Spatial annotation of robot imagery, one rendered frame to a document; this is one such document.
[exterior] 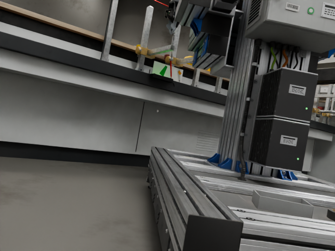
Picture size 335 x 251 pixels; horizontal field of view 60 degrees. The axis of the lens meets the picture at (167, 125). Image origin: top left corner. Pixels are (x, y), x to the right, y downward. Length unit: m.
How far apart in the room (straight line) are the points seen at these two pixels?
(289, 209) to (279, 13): 0.65
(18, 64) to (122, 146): 0.93
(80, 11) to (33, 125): 5.37
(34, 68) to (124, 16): 5.36
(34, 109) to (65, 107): 0.19
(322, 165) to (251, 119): 3.14
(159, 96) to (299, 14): 1.27
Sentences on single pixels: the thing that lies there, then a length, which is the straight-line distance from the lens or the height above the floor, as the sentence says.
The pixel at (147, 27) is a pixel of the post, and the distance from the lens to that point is 2.12.
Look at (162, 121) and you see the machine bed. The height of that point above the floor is 0.39.
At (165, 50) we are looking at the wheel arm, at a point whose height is 0.83.
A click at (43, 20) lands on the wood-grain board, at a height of 0.87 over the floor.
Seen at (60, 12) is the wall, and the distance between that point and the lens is 7.29.
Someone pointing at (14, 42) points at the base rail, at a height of 0.66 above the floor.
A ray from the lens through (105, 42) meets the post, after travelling 1.96.
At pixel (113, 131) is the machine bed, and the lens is 2.21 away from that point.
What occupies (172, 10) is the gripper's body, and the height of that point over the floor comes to 1.14.
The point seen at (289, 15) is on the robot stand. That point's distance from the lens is 1.12.
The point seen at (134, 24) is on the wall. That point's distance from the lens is 7.02.
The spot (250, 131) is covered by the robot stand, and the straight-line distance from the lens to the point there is 1.22.
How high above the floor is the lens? 0.36
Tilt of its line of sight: level
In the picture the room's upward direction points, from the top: 10 degrees clockwise
